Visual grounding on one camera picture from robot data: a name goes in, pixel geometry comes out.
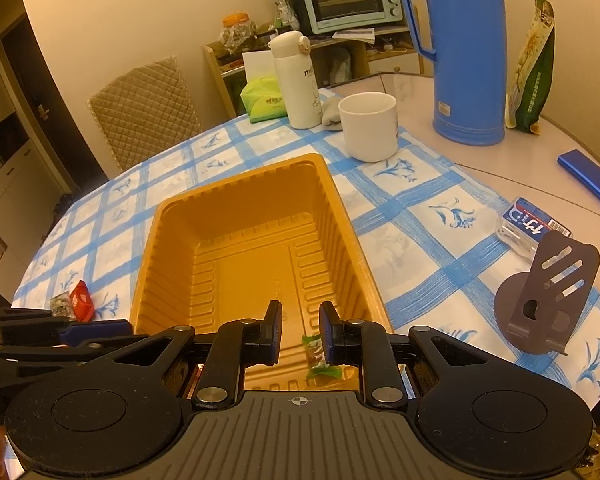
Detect white cabinet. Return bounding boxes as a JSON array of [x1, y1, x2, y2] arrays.
[[0, 114, 64, 301]]

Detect wooden shelf unit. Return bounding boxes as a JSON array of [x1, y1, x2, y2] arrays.
[[202, 25, 424, 118]]

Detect orange plastic tray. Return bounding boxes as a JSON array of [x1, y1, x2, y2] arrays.
[[131, 154, 388, 391]]

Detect green tissue pack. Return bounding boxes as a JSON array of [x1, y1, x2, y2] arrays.
[[240, 51, 287, 124]]

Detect beige quilted chair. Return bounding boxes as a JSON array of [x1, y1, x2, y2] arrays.
[[87, 56, 202, 171]]

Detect white thermos bottle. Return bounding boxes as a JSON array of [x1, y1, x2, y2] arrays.
[[268, 30, 323, 129]]

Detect red double-happiness snack pack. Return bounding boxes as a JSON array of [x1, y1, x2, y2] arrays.
[[69, 280, 95, 323]]

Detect orange lid jar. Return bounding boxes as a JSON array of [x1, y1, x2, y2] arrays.
[[219, 12, 256, 53]]

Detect blue thermos jug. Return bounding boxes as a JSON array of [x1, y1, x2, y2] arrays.
[[403, 0, 507, 146]]

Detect clear nut mix pack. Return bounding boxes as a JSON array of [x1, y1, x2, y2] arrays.
[[50, 292, 76, 320]]

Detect green snack bag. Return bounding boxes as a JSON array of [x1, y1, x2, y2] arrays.
[[505, 0, 555, 134]]

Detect blue flat box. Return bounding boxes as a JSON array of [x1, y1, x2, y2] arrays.
[[557, 150, 600, 201]]

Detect small green candy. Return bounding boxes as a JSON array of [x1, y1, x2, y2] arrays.
[[301, 335, 342, 380]]

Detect dark door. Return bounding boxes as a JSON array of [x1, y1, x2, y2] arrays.
[[2, 16, 107, 194]]

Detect blue checked tablecloth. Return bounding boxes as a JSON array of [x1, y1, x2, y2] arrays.
[[12, 117, 600, 404]]

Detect grey cloth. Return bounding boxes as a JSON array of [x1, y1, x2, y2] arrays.
[[322, 96, 342, 131]]

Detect white cup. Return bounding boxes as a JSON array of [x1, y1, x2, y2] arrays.
[[338, 92, 399, 162]]

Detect small tissue packet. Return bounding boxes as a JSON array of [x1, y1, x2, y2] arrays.
[[495, 196, 571, 261]]

